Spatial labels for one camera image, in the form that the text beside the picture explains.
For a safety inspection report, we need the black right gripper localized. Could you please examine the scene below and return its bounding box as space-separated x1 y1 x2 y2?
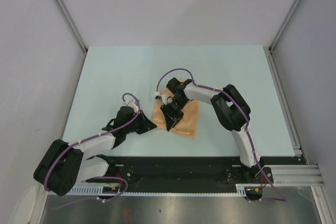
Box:
161 97 188 131

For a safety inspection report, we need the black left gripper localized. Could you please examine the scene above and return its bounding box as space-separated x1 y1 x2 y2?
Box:
124 110 156 134

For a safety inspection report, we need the peach satin napkin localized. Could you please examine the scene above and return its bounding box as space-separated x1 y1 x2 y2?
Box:
152 78 200 138

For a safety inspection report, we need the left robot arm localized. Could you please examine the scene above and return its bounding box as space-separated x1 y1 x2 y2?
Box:
33 106 157 196

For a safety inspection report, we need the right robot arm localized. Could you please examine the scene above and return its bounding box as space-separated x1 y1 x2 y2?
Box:
155 78 261 183

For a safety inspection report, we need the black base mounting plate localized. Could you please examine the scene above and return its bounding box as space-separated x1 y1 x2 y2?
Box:
86 155 307 201

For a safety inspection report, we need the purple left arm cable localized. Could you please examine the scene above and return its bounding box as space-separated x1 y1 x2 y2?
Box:
43 92 141 210

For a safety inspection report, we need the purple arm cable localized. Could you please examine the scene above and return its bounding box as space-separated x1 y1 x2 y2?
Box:
43 92 141 210
155 68 287 202

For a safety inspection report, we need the white slotted cable duct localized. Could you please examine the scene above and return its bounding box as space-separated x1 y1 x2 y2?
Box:
67 184 120 196

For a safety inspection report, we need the aluminium frame rail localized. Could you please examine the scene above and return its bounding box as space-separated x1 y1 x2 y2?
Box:
264 47 304 156

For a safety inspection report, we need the left aluminium corner post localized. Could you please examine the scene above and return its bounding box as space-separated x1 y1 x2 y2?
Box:
53 0 88 55

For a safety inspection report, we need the aluminium corner post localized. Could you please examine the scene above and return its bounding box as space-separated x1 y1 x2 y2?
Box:
268 0 303 52
53 0 88 55

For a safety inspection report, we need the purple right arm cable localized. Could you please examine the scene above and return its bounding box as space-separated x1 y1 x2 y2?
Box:
155 68 287 202

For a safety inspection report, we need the right aluminium corner post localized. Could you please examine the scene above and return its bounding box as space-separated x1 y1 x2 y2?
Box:
268 0 303 52

